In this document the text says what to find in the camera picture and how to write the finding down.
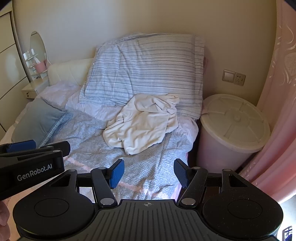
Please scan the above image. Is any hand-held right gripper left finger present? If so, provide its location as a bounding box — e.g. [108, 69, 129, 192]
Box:
[47, 159, 125, 207]

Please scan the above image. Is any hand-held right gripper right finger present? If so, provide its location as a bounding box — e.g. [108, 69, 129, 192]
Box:
[173, 159, 252, 207]

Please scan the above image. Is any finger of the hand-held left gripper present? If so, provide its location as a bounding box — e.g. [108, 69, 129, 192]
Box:
[0, 140, 37, 155]
[0, 141, 71, 160]

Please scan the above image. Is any off-white shirt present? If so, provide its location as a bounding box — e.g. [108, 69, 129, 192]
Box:
[102, 93, 180, 155]

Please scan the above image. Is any person's left hand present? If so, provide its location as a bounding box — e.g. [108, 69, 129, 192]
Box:
[0, 200, 10, 234]

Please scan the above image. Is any blue-grey pillow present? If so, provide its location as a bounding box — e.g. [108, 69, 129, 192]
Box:
[11, 97, 67, 147]

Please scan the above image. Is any bed with patterned duvet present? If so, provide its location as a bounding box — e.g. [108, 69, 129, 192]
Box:
[0, 83, 201, 201]

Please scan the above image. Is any cream vanity table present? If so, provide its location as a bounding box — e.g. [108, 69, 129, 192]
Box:
[21, 70, 50, 99]

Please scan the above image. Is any white lidded bin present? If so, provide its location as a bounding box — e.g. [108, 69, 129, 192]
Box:
[196, 93, 271, 172]

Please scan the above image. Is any white padded headboard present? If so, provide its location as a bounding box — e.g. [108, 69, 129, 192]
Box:
[47, 58, 94, 87]

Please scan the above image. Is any cream wardrobe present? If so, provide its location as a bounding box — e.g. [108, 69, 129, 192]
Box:
[0, 9, 31, 133]

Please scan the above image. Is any pink tissue box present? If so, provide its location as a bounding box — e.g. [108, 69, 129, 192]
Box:
[34, 62, 47, 73]

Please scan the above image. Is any round mirror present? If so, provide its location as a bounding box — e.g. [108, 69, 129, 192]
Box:
[30, 31, 47, 63]

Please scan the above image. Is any blue striped quilt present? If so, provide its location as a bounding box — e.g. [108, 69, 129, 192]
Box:
[78, 32, 206, 120]

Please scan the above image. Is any blue white patterned object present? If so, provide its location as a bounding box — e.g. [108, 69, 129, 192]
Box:
[282, 227, 293, 241]

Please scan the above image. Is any pink curtain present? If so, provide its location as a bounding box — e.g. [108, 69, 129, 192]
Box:
[238, 0, 296, 204]

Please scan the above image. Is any beige wall switch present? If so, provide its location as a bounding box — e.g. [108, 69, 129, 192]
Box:
[222, 69, 235, 82]

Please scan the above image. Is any beige wall socket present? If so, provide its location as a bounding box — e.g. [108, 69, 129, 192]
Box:
[233, 72, 246, 87]

